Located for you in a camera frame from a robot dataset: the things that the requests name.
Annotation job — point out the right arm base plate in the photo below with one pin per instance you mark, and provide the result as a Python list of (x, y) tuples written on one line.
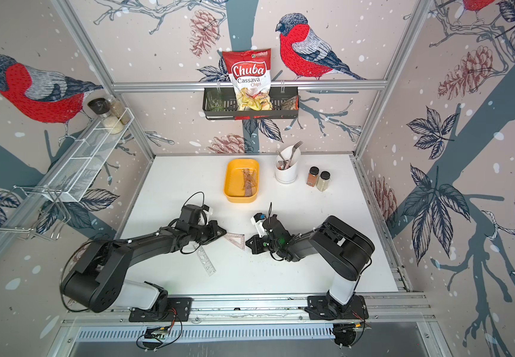
[(325, 307)]

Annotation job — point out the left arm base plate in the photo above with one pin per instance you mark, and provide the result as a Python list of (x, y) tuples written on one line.
[(164, 309)]

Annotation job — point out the white wire wall shelf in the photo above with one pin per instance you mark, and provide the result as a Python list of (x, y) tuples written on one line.
[(73, 175)]

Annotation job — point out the metal fork in cup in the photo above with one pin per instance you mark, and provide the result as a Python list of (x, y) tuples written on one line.
[(287, 163)]

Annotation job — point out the black lid jar on shelf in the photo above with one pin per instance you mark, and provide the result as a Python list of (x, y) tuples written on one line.
[(100, 106)]

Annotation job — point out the yellow plastic storage box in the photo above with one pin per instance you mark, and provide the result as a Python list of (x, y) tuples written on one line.
[(233, 185)]

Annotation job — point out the black wire wall basket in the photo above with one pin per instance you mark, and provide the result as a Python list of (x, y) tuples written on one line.
[(226, 104)]

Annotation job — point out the pale spice jar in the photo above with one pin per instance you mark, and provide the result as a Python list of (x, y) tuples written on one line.
[(323, 181)]

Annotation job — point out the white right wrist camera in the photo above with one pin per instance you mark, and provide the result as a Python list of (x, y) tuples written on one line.
[(258, 220)]

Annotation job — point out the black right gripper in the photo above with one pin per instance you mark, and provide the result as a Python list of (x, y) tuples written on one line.
[(254, 248)]

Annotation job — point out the red cassava chips bag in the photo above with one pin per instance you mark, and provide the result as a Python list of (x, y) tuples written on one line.
[(249, 73)]

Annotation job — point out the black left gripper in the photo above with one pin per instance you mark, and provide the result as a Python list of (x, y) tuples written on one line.
[(214, 227)]

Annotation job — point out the brown spice jar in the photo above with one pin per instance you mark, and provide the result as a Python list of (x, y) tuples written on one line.
[(313, 176)]

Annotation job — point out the white utensil holder cup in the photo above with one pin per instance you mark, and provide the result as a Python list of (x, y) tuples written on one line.
[(287, 176)]

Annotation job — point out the pink straight stencil ruler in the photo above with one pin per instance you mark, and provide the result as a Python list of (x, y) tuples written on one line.
[(250, 182)]

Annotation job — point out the pink triangle ruler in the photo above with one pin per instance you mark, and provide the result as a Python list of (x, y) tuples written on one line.
[(236, 239)]

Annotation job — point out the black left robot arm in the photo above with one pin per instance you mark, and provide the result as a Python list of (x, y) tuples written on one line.
[(97, 279)]

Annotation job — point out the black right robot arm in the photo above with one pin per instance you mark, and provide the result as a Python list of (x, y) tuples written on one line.
[(346, 250)]

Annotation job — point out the short clear grey ruler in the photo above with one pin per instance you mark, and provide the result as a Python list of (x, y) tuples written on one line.
[(206, 262)]

